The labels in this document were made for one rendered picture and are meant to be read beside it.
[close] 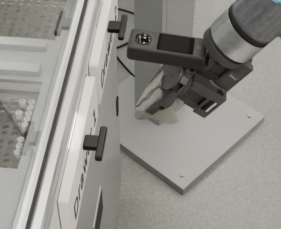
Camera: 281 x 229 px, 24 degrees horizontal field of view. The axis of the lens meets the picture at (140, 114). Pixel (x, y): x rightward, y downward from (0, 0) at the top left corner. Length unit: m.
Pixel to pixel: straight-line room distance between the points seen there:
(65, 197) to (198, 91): 0.27
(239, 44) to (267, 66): 1.75
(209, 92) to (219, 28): 0.11
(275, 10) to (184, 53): 0.15
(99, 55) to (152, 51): 0.33
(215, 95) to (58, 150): 0.25
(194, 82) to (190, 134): 1.36
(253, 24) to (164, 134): 1.45
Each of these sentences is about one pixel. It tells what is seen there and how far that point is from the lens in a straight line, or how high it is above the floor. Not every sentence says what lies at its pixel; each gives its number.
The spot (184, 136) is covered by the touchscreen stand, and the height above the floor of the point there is 0.04.
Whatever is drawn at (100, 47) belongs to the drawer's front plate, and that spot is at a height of 0.93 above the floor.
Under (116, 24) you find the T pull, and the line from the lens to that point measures 1.36.
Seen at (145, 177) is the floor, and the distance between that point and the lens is 2.24.
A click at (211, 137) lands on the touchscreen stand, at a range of 2.32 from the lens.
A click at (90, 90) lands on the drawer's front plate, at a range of 1.20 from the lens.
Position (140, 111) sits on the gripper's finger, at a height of 1.01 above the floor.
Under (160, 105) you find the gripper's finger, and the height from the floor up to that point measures 1.06.
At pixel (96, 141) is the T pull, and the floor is 0.91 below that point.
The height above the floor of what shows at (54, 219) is 0.92.
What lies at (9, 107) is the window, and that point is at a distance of 0.79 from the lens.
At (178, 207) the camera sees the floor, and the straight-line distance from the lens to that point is 2.17.
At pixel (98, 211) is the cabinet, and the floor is 0.50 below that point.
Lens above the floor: 1.76
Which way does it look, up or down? 47 degrees down
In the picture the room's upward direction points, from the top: straight up
